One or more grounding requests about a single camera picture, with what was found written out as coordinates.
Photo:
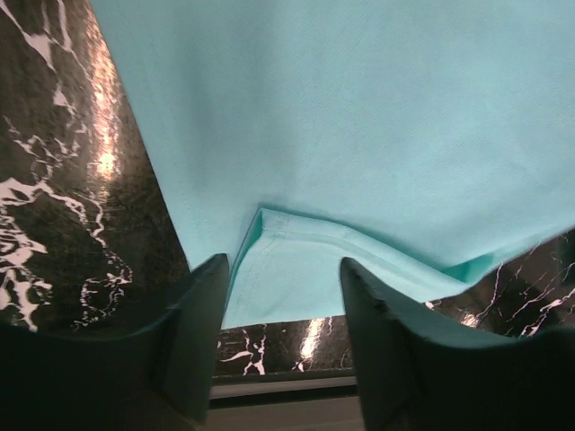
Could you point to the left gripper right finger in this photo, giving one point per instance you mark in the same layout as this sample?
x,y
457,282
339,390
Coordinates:
x,y
418,369

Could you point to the teal t shirt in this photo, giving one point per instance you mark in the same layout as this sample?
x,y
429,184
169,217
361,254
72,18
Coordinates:
x,y
432,141

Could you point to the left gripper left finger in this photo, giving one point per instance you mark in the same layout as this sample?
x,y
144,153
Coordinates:
x,y
148,367

